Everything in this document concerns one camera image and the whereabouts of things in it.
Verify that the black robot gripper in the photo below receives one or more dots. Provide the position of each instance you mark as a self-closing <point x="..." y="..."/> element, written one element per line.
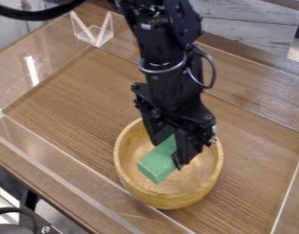
<point x="171" y="107"/>

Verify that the green rectangular block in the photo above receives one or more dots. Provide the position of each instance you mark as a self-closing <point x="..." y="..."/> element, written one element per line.
<point x="155" y="164"/>

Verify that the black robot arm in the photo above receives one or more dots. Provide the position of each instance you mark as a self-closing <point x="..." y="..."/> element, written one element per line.
<point x="166" y="27"/>

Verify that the brown wooden bowl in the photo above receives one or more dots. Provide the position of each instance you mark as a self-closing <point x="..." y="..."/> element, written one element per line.
<point x="185" y="187"/>

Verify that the clear acrylic tray wall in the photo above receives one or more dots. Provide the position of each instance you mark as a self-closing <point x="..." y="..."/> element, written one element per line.
<point x="74" y="187"/>

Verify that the clear acrylic corner bracket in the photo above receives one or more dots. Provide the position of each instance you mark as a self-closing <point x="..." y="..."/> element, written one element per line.
<point x="94" y="35"/>

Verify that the black metal table bracket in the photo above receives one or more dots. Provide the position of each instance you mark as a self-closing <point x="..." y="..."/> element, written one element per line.
<point x="30" y="219"/>

